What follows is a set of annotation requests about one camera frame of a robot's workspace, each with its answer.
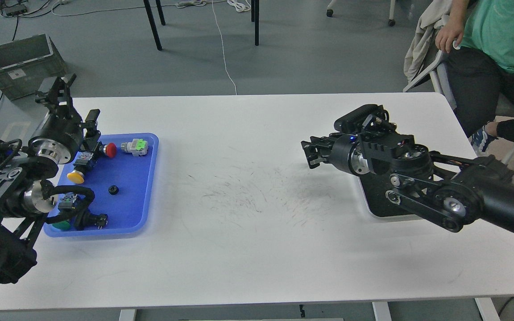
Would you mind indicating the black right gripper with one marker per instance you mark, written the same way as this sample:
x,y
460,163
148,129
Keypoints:
x,y
343,152

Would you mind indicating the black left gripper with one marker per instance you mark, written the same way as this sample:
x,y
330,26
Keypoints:
x,y
59,135

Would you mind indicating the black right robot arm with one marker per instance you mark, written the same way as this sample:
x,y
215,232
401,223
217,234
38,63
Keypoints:
x,y
396,173

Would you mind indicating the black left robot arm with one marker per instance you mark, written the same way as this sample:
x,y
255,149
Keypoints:
x,y
28,199

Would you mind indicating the silver metal tray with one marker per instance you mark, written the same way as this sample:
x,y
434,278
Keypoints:
x,y
374,188

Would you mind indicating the blue plastic tray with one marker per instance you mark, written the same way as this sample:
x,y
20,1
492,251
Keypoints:
x,y
128,210

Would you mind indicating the person's hand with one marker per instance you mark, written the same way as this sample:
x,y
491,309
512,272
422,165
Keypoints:
x,y
450,33

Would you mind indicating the grey plastic crate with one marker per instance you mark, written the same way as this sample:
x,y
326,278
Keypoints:
x,y
24,64

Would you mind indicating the black table leg left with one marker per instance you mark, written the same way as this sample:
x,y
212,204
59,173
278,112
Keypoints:
x,y
152,23

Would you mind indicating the black table leg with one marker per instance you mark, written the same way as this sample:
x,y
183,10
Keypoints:
x,y
255,16
152,23

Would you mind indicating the white office chair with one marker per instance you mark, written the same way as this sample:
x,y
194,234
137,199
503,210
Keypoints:
x,y
433,69

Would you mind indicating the black table leg right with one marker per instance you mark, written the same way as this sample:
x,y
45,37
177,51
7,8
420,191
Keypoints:
x,y
255,16

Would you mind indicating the beige jacket on chair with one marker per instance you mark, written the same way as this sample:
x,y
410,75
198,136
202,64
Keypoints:
x,y
431,20

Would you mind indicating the person in green shirt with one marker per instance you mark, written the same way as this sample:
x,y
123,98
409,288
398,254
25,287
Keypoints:
x,y
481,71

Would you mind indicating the red push button switch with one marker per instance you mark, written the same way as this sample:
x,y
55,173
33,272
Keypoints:
x,y
107,150

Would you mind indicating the yellow push button switch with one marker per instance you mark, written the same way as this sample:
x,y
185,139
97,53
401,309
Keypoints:
x,y
84,162

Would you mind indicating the grey green connector switch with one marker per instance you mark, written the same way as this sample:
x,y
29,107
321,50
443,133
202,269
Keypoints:
x,y
136,147

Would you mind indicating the green push button switch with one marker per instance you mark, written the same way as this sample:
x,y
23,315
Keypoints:
x,y
63,225

